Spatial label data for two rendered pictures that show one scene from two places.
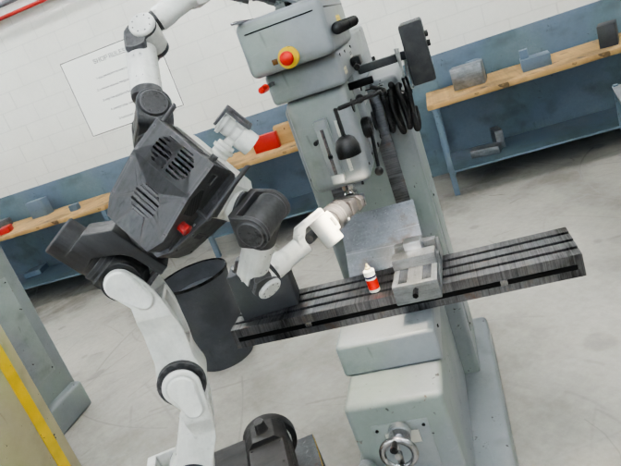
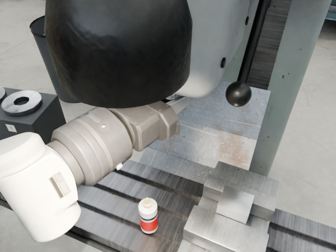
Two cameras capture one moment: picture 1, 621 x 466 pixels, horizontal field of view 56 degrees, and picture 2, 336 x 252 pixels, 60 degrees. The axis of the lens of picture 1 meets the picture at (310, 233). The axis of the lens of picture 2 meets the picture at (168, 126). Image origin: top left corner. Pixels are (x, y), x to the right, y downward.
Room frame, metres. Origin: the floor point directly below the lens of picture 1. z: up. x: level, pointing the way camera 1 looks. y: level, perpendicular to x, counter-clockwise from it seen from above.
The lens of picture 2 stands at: (1.57, -0.23, 1.52)
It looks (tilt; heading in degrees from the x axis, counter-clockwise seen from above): 42 degrees down; 6
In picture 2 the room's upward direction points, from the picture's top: straight up
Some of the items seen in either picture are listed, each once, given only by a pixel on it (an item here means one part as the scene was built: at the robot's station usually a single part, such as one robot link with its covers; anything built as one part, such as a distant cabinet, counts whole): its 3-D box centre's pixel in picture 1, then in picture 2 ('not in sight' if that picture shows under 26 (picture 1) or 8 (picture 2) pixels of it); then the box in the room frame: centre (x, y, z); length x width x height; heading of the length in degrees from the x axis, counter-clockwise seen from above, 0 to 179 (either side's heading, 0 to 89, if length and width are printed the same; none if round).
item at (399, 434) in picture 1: (399, 445); not in sight; (1.47, -0.03, 0.60); 0.16 x 0.12 x 0.12; 163
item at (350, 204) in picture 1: (342, 210); (121, 128); (1.87, -0.12, 1.24); 0.13 x 0.12 x 0.10; 55
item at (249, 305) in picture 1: (263, 283); (17, 128); (2.09, 0.23, 1.00); 0.22 x 0.12 x 0.20; 83
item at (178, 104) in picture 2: not in sight; (177, 107); (1.93, -0.20, 1.24); 0.06 x 0.02 x 0.03; 145
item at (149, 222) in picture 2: (370, 276); (148, 212); (1.91, -0.15, 0.96); 0.04 x 0.04 x 0.11
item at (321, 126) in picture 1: (329, 151); not in sight; (1.84, -0.15, 1.45); 0.04 x 0.04 x 0.21; 73
